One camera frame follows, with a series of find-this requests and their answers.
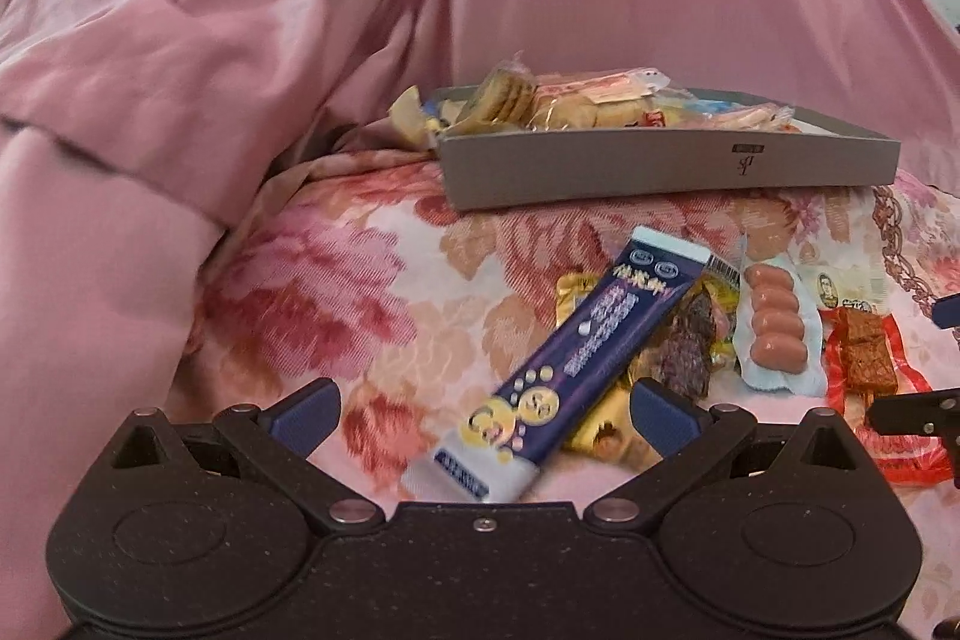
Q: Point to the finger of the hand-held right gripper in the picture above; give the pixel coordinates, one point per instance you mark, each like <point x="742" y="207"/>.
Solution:
<point x="949" y="311"/>
<point x="907" y="413"/>

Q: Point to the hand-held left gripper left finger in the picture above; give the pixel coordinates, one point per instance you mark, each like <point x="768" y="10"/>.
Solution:
<point x="307" y="413"/>

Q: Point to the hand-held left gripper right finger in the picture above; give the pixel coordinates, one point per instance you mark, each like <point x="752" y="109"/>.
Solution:
<point x="664" y="419"/>

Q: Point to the gold foil snack packet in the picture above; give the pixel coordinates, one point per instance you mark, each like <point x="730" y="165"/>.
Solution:
<point x="600" y="437"/>

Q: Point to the red tofu snack packet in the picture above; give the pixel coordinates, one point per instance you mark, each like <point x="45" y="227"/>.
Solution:
<point x="870" y="355"/>

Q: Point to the yellow-green snack packet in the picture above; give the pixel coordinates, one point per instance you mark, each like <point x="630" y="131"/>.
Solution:
<point x="694" y="340"/>

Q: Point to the blue stick packet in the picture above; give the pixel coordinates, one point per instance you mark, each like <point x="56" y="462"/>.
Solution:
<point x="570" y="340"/>

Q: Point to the sausage packet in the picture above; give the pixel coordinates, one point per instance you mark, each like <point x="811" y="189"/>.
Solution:
<point x="776" y="325"/>

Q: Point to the grey cardboard box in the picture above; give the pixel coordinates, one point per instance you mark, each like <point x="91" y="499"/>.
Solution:
<point x="637" y="169"/>

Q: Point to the pink rice cracker packet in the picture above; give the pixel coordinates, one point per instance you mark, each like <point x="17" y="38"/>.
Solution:
<point x="739" y="120"/>

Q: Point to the clear bag of yellow cakes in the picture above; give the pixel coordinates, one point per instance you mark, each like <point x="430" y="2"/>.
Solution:
<point x="585" y="111"/>

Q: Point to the round biscuit packet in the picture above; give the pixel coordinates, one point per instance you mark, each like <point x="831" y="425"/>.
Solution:
<point x="502" y="94"/>

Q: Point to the floral bedsheet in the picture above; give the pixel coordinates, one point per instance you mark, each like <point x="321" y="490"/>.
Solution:
<point x="315" y="310"/>

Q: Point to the yellow crumpled wrapper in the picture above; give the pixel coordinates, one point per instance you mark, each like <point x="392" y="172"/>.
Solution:
<point x="409" y="119"/>

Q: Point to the pink duvet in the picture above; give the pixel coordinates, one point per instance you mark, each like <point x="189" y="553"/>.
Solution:
<point x="187" y="48"/>

